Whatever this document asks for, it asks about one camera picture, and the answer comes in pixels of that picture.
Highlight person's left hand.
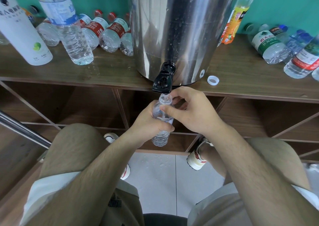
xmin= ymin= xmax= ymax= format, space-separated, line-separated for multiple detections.
xmin=129 ymin=99 xmax=175 ymax=148

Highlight person's right hand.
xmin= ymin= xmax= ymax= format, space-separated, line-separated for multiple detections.
xmin=162 ymin=86 xmax=227 ymax=137

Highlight small clear plastic bottle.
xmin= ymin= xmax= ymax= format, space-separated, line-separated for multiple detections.
xmin=151 ymin=93 xmax=175 ymax=147

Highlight person's left forearm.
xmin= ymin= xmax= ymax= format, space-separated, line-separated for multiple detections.
xmin=24 ymin=130 xmax=153 ymax=226

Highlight person's right forearm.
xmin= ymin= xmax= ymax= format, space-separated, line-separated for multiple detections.
xmin=199 ymin=123 xmax=319 ymax=226

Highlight black dispenser tap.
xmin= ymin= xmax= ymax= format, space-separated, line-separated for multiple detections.
xmin=152 ymin=61 xmax=177 ymax=94

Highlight white red right sneaker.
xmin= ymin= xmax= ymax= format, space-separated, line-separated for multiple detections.
xmin=187 ymin=137 xmax=214 ymax=171

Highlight white left sneaker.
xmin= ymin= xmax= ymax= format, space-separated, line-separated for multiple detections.
xmin=103 ymin=133 xmax=131 ymax=181

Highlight person's right leg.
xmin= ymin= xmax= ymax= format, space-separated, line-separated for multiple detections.
xmin=201 ymin=143 xmax=228 ymax=181

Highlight stainless steel water dispenser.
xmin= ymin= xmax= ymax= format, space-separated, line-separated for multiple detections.
xmin=130 ymin=0 xmax=241 ymax=87

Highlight wooden shelf unit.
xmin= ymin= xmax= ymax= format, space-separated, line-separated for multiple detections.
xmin=0 ymin=33 xmax=319 ymax=226

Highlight red label water bottle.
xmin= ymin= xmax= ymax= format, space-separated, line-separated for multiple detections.
xmin=119 ymin=13 xmax=134 ymax=57
xmin=99 ymin=12 xmax=129 ymax=53
xmin=79 ymin=9 xmax=109 ymax=51

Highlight khaki shorts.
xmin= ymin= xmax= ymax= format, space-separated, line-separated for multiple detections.
xmin=37 ymin=123 xmax=311 ymax=226

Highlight black stool seat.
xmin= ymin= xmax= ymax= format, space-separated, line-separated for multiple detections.
xmin=143 ymin=213 xmax=188 ymax=226

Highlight orange juice bottle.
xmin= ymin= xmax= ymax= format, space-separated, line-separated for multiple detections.
xmin=221 ymin=0 xmax=256 ymax=45

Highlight green label water bottle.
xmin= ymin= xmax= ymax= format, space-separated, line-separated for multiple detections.
xmin=245 ymin=23 xmax=292 ymax=65

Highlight blue label water bottle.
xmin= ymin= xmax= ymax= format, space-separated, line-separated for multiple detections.
xmin=34 ymin=0 xmax=94 ymax=66

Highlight red green label bottle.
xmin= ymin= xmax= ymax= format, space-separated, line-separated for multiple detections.
xmin=283 ymin=35 xmax=319 ymax=79

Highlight blue tinted plastic bottle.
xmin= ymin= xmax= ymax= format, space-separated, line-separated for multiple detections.
xmin=270 ymin=24 xmax=314 ymax=59

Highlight clear unlabelled plastic bottle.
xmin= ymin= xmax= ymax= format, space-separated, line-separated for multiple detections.
xmin=36 ymin=19 xmax=61 ymax=47

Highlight tall white label bottle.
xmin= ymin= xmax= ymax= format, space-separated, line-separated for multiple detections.
xmin=0 ymin=0 xmax=53 ymax=66

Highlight orange label bottle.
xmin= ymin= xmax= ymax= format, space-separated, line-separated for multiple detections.
xmin=21 ymin=7 xmax=36 ymax=25

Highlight metal rail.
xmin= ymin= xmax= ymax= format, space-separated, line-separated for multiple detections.
xmin=0 ymin=110 xmax=52 ymax=149

